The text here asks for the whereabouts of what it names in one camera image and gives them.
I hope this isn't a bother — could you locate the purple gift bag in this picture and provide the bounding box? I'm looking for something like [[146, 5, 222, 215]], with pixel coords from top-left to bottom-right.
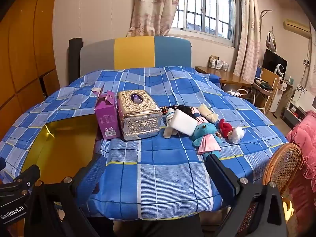
[[91, 84, 121, 141]]

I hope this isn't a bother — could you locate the teal plush bear pink dress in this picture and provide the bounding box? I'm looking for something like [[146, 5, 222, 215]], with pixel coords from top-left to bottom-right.
[[191, 122, 222, 156]]

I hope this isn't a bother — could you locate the blue plaid bedsheet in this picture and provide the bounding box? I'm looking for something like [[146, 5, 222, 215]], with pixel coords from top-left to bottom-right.
[[0, 65, 289, 221]]

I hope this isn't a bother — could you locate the wooden folding chair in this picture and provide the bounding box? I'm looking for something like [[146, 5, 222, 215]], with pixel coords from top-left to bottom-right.
[[252, 68, 280, 114]]

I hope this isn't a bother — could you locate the clear organizer with bottles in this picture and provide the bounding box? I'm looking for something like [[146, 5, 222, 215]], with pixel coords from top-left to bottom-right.
[[209, 55, 229, 70]]

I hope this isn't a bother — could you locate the wooden desk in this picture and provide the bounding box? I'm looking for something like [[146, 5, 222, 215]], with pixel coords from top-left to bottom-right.
[[195, 66, 251, 88]]

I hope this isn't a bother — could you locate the grey low cabinet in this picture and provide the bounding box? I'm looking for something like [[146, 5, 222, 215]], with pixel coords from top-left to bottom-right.
[[283, 100, 307, 129]]

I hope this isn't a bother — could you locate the white plastic bag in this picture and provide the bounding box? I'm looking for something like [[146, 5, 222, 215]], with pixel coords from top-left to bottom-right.
[[228, 126, 247, 144]]

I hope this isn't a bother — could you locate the white soft tissue pack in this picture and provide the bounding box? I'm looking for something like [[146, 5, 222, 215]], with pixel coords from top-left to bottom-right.
[[172, 110, 198, 137]]

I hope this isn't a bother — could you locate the pink quilt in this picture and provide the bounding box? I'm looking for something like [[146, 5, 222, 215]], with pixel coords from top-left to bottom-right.
[[286, 110, 316, 228]]

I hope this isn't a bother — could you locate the white curved tube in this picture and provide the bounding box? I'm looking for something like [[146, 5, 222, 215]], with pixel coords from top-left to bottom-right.
[[231, 87, 251, 98]]

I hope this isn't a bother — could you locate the cream knitted cloth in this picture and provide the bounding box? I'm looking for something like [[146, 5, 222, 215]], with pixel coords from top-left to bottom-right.
[[199, 104, 219, 123]]

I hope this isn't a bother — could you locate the white doll with black hair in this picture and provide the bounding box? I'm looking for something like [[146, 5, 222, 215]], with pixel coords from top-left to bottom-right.
[[160, 104, 201, 139]]

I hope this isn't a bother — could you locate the gold metal box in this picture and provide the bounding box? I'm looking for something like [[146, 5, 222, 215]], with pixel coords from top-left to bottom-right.
[[21, 121, 99, 185]]

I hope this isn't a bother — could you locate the beige printed curtain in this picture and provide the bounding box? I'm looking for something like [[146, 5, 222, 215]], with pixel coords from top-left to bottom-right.
[[127, 0, 183, 37], [233, 0, 261, 84]]

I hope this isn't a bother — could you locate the barred window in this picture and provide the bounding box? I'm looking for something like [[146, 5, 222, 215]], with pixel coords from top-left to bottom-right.
[[170, 0, 241, 46]]

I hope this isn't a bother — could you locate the white hanging appliance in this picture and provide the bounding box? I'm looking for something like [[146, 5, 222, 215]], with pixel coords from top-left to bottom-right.
[[265, 31, 278, 52]]

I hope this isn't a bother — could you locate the rattan chair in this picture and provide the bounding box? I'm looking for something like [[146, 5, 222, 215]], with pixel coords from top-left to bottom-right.
[[262, 142, 303, 237]]

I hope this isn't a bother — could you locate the wall air conditioner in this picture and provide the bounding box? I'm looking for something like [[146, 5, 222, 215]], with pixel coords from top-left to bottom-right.
[[283, 18, 311, 39]]

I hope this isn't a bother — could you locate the silver ornate tissue box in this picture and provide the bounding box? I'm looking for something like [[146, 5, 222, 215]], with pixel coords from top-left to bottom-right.
[[116, 89, 163, 142]]

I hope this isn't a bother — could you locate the black monitor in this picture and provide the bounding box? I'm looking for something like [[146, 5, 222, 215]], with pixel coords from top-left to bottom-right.
[[262, 49, 288, 78]]

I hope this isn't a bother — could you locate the grey yellow blue headboard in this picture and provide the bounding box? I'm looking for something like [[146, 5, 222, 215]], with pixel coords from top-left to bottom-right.
[[79, 36, 192, 78]]

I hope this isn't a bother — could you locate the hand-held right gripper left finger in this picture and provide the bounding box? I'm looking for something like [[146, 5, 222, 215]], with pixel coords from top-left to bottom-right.
[[24, 153, 116, 237]]

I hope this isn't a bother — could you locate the white cabinet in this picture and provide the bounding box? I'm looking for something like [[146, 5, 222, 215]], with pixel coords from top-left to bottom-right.
[[279, 79, 294, 95]]

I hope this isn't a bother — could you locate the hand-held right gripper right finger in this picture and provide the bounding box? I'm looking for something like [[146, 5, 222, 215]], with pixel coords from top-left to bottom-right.
[[205, 153, 289, 237]]

